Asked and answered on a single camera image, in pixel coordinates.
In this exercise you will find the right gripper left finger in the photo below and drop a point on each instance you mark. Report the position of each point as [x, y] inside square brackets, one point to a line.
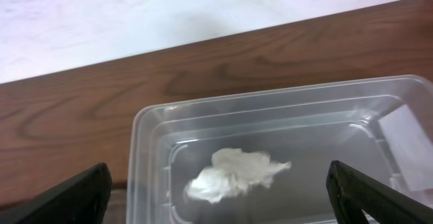
[81, 199]

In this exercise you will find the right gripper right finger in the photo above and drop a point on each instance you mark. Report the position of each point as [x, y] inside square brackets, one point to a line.
[353, 195]

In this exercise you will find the white tissue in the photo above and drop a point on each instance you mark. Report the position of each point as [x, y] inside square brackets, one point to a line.
[233, 173]

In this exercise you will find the clear plastic waste bin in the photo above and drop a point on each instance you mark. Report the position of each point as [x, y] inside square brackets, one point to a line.
[381, 127]

